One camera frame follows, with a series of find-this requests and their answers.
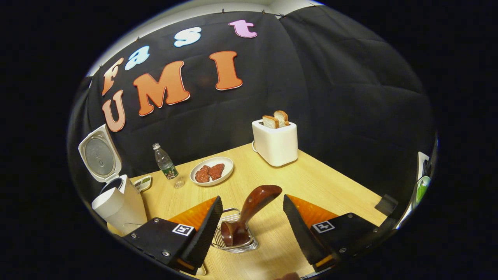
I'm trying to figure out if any white toaster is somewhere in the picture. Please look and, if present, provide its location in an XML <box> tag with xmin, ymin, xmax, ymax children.
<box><xmin>252</xmin><ymin>119</ymin><xmax>298</xmax><ymax>167</ymax></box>

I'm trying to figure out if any small white sauce dish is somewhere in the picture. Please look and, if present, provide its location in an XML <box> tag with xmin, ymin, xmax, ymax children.
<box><xmin>133</xmin><ymin>175</ymin><xmax>153</xmax><ymax>192</ymax></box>

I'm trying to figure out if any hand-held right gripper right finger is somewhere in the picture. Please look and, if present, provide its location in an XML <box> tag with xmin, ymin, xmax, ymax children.
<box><xmin>283</xmin><ymin>194</ymin><xmax>389</xmax><ymax>273</ymax></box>

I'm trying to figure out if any dark brown wooden spoon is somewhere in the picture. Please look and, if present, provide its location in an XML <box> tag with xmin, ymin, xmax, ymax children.
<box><xmin>220</xmin><ymin>185</ymin><xmax>283</xmax><ymax>247</ymax></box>

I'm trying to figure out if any clear plastic water bottle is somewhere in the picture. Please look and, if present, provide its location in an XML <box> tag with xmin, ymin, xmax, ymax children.
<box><xmin>152</xmin><ymin>142</ymin><xmax>185</xmax><ymax>189</ymax></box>

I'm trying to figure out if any white rice cooker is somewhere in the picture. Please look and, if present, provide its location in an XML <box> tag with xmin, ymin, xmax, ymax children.
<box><xmin>78</xmin><ymin>124</ymin><xmax>148</xmax><ymax>236</ymax></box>

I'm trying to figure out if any metal wire chopstick holder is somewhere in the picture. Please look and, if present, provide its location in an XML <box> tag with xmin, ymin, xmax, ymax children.
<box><xmin>211</xmin><ymin>208</ymin><xmax>259</xmax><ymax>254</ymax></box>

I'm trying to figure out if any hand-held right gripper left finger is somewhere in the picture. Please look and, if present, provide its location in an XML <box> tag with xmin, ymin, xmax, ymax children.
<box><xmin>123</xmin><ymin>196</ymin><xmax>224</xmax><ymax>276</ymax></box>

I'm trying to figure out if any small black flat object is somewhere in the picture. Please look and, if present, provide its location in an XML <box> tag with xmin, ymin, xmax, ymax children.
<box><xmin>375</xmin><ymin>194</ymin><xmax>399</xmax><ymax>215</ymax></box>

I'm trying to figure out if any white oval plate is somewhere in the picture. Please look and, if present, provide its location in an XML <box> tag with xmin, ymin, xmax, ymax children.
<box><xmin>189</xmin><ymin>157</ymin><xmax>234</xmax><ymax>187</ymax></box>

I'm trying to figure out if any black backdrop cloth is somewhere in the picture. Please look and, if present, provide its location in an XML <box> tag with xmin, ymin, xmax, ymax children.
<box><xmin>68</xmin><ymin>6</ymin><xmax>436</xmax><ymax>218</ymax></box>

